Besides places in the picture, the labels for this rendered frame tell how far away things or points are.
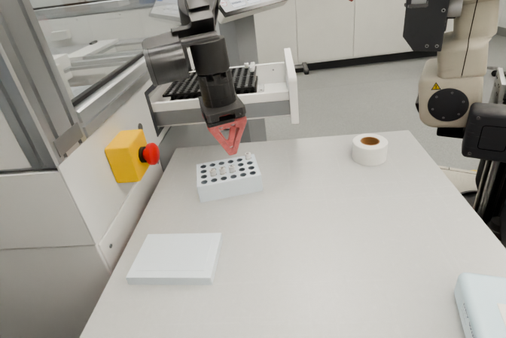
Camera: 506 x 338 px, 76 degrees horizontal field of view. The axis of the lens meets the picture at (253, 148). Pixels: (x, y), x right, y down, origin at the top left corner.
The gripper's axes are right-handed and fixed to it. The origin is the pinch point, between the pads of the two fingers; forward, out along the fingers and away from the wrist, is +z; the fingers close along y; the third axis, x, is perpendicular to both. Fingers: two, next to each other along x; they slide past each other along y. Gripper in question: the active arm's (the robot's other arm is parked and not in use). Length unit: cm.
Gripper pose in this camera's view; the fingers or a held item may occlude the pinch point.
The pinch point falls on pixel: (230, 146)
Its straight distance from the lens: 60.5
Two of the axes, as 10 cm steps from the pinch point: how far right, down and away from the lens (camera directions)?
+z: 1.6, 8.6, 4.9
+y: 2.8, 4.4, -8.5
